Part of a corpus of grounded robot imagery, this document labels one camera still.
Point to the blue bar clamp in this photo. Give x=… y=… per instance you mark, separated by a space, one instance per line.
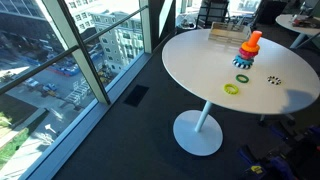
x=246 y=155
x=281 y=168

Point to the white round side table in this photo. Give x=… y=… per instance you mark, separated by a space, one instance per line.
x=286 y=22

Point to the pale wooden tray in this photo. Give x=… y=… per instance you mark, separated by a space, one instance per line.
x=226 y=34

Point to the dark window handrail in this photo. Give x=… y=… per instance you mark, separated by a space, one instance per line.
x=50 y=64

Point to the white table pedestal base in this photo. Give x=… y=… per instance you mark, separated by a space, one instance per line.
x=196 y=136

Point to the black floor vent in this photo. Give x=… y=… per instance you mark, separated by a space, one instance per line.
x=136 y=95

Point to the wide pale window mullion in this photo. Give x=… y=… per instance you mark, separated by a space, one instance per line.
x=87 y=68

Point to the black office chair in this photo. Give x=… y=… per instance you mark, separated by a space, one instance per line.
x=213 y=13

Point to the narrow window mullion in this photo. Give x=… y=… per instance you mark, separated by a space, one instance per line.
x=145 y=26

